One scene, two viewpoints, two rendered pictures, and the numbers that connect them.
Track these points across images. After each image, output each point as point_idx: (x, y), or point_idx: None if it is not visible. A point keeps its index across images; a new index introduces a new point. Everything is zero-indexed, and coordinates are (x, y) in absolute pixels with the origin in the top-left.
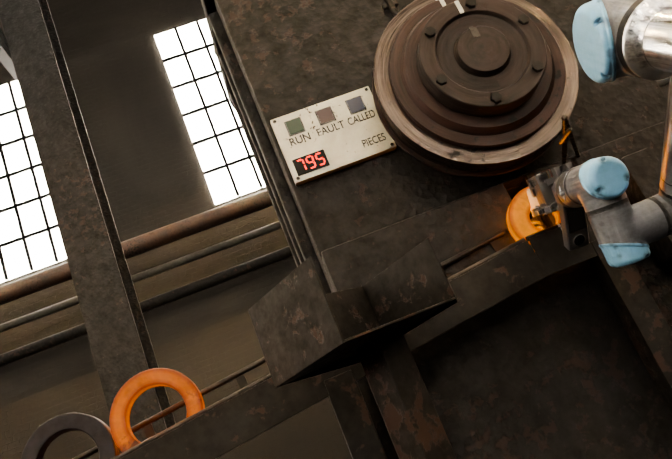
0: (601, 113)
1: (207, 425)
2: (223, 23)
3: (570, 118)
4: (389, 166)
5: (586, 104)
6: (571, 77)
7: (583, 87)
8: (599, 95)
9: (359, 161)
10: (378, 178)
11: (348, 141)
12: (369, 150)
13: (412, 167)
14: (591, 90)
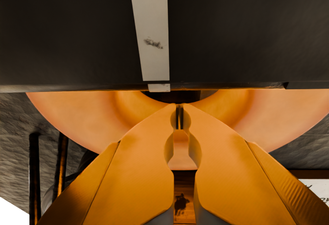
0: (0, 142)
1: None
2: None
3: (47, 147)
4: (299, 161)
5: (23, 153)
6: None
7: (27, 165)
8: (5, 156)
9: (328, 175)
10: (325, 155)
11: (319, 190)
12: (310, 182)
13: (276, 154)
14: (16, 161)
